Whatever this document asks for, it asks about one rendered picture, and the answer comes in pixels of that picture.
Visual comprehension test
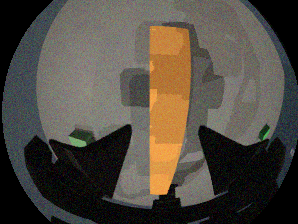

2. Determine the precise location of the orange bar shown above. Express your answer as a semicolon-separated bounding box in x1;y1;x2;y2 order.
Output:
150;26;192;194

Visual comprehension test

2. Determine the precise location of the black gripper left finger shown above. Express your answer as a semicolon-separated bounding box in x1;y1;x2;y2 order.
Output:
48;124;132;200

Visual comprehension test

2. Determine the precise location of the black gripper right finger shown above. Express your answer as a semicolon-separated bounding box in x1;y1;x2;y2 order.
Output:
198;125;269;196

